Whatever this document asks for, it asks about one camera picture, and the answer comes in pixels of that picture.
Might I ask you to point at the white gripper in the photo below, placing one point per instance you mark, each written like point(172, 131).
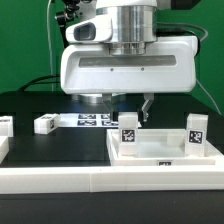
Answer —
point(110, 55)

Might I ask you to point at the white square tabletop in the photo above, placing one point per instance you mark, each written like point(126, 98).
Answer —
point(160, 147)

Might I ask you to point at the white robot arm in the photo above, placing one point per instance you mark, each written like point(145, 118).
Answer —
point(134, 8)

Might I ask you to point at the white marker sheet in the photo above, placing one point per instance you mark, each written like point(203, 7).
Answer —
point(86, 120)

